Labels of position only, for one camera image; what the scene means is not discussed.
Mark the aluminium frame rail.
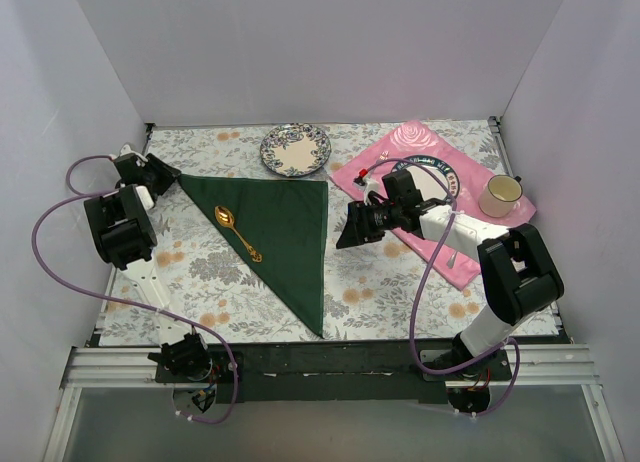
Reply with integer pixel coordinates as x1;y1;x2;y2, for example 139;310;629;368
44;338;624;461

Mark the silver spoon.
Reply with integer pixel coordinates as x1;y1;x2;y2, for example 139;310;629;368
447;251;458;268

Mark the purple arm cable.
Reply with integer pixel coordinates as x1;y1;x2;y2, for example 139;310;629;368
364;157;521;418
31;154;242;426

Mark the green rimmed white plate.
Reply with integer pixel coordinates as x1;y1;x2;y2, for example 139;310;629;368
391;155;461;200

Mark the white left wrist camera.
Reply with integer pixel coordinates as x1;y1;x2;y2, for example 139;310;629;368
118;143;137;157

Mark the dark green cloth napkin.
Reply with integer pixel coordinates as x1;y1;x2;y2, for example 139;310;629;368
178;174;329;337

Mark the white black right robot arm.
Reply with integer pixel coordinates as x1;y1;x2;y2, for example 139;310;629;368
336;169;564;380

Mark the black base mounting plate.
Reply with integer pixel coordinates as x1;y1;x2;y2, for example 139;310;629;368
154;344;514;406

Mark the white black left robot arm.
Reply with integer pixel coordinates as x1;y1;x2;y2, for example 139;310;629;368
84;144;213;382

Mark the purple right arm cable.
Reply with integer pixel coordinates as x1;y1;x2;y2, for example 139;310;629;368
364;157;521;418

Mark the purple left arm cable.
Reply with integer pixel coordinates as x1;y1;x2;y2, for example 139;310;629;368
31;154;242;426

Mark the blue floral ceramic plate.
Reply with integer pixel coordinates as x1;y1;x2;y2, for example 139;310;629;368
259;123;332;178

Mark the cream enamel mug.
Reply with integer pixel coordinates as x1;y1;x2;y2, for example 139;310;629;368
478;175;523;218

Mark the pink rose placemat cloth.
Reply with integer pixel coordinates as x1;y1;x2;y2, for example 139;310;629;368
330;121;536;290

